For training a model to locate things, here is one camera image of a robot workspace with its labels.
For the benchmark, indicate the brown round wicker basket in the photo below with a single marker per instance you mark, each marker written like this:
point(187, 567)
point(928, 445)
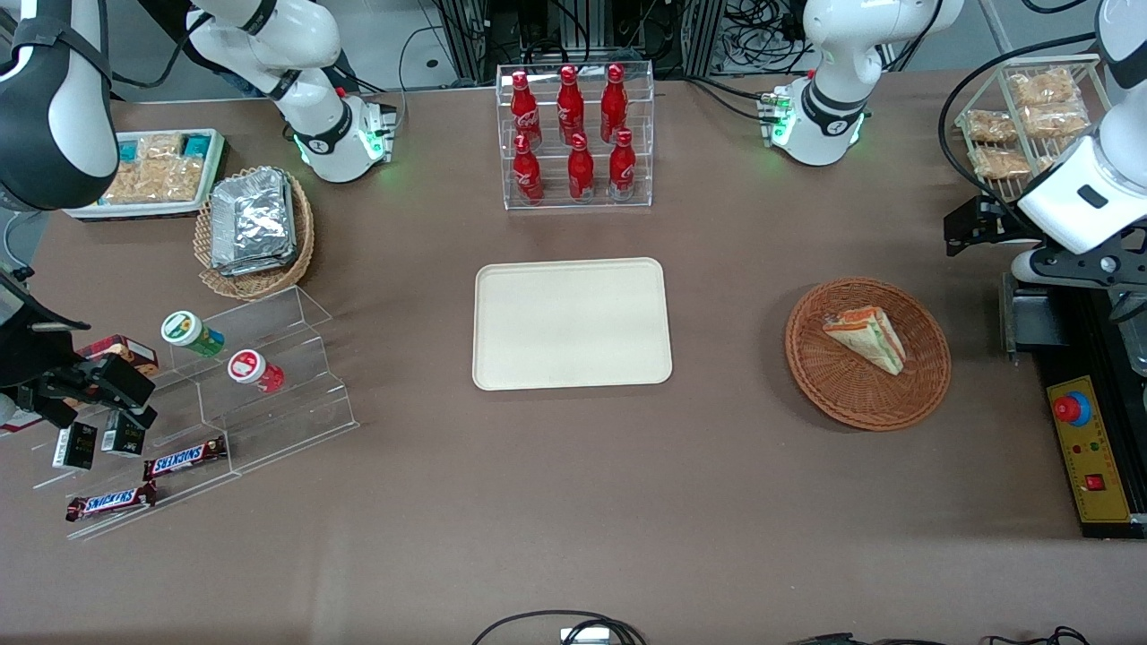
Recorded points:
point(851, 394)

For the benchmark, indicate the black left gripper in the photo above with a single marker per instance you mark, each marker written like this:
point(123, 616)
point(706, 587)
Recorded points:
point(1002, 226)

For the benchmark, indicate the black machine base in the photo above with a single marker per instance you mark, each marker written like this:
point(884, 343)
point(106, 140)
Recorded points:
point(1066, 331)

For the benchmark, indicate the small black box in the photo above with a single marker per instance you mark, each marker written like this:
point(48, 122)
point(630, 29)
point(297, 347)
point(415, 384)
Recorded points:
point(75, 446)
point(123, 437)

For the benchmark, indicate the clear fried snack bag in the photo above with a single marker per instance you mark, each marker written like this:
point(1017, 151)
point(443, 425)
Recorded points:
point(1000, 163)
point(1056, 120)
point(1041, 87)
point(989, 125)

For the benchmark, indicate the red cola bottle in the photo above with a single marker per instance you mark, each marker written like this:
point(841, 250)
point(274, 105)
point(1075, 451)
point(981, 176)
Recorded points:
point(570, 103)
point(525, 109)
point(581, 172)
point(614, 102)
point(528, 175)
point(622, 168)

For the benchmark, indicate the aluminium frame structure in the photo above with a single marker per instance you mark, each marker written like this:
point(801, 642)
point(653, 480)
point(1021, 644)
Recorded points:
point(690, 36)

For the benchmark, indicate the red brown carton box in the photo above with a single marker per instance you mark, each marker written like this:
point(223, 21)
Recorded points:
point(121, 349)

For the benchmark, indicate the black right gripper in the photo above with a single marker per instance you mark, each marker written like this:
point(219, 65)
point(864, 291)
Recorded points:
point(31, 348)

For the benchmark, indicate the silver foil packet stack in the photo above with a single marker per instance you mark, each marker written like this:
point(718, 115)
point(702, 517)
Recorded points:
point(254, 222)

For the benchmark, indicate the green can white lid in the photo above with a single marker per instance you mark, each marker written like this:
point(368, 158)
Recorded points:
point(190, 332)

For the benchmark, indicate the triangle sandwich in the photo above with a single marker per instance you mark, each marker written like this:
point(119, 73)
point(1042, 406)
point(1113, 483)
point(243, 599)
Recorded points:
point(867, 339)

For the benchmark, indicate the light oval wicker basket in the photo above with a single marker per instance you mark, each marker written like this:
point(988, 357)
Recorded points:
point(260, 285)

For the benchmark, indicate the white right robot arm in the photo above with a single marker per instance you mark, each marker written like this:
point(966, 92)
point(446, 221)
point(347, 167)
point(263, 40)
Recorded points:
point(54, 107)

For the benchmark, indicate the clear acrylic stepped stand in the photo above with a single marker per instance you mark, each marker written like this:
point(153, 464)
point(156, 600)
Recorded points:
point(278, 421)

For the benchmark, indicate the red emergency stop button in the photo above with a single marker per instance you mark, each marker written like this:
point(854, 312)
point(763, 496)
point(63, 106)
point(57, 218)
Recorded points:
point(1072, 408)

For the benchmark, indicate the white power adapter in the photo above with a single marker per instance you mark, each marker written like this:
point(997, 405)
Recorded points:
point(584, 636)

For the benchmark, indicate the clear acrylic bottle rack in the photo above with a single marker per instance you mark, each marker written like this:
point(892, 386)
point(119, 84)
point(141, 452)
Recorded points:
point(573, 202)

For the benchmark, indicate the cream rectangular tray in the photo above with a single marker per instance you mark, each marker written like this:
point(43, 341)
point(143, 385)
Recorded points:
point(572, 324)

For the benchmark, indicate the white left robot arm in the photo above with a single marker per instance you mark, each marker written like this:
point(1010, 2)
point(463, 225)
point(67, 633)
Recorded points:
point(833, 98)

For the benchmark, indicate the yellow control panel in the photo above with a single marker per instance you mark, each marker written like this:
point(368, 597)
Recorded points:
point(1093, 448)

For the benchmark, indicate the snickers chocolate bar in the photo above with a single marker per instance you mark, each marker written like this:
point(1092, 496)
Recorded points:
point(185, 458)
point(111, 502)

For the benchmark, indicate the clear crispy snack bag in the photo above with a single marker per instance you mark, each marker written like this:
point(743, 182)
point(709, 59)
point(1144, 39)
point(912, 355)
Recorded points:
point(159, 147)
point(154, 181)

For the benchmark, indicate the white snack tray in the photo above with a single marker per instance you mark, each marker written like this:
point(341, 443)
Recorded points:
point(134, 211)

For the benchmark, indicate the red can white lid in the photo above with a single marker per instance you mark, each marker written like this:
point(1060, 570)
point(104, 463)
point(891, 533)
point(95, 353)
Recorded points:
point(254, 370)

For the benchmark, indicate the teal small packet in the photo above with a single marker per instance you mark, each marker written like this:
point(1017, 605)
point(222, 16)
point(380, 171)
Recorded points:
point(129, 150)
point(195, 143)

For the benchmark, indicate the steel pan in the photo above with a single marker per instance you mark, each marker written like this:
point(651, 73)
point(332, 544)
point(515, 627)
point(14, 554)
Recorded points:
point(1136, 345)

